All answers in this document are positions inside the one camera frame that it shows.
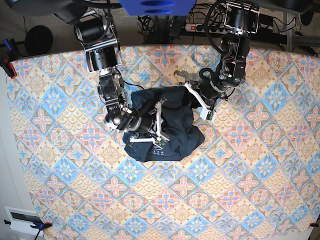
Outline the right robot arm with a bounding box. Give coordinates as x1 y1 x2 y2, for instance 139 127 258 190
73 8 170 149

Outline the dark blue t-shirt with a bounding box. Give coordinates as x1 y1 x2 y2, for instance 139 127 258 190
122 86 205 163

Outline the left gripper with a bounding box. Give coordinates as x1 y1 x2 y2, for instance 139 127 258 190
173 70 235 111

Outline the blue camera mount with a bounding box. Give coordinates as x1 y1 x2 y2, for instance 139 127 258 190
119 0 196 16

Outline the table clamp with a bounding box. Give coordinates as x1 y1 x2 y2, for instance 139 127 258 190
309 222 319 228
0 38 18 79
4 220 52 240

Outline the patterned tablecloth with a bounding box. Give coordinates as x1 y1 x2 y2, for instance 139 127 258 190
5 48 320 240

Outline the lower right table clamp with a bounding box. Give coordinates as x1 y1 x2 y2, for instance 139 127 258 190
309 222 319 228

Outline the upper left table clamp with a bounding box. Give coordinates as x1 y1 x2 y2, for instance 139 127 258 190
0 38 18 79

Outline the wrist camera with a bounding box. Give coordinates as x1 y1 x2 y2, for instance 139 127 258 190
154 137 169 149
199 108 217 122

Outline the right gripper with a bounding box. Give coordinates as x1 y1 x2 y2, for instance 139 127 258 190
103 97 170 146

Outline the lower left table clamp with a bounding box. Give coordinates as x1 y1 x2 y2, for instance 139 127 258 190
4 220 52 240

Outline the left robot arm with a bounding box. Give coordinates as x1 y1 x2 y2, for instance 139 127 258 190
174 0 260 121

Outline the white power strip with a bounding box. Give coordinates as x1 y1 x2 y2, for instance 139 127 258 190
185 23 228 34

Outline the white wall outlet box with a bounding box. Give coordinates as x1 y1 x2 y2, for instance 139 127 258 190
4 206 41 236

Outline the black round stool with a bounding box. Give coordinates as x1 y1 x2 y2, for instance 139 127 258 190
24 25 53 56

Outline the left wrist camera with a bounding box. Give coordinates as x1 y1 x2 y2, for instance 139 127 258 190
199 108 217 122

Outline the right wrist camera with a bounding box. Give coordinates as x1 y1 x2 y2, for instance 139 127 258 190
154 137 169 149

